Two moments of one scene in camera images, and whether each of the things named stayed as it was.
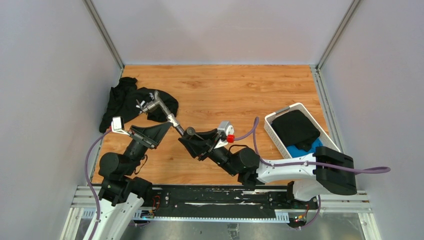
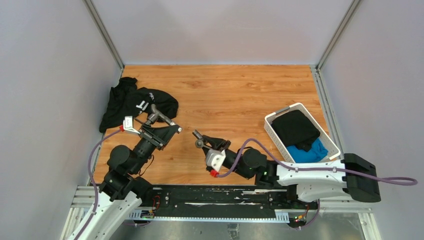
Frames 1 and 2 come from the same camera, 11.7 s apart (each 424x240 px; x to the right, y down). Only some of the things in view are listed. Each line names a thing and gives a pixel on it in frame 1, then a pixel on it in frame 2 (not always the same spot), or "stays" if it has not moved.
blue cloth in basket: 294,151 stays
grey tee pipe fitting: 172,119 → 179,129
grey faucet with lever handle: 157,103 → 156,115
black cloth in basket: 294,128 stays
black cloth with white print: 122,101 stays
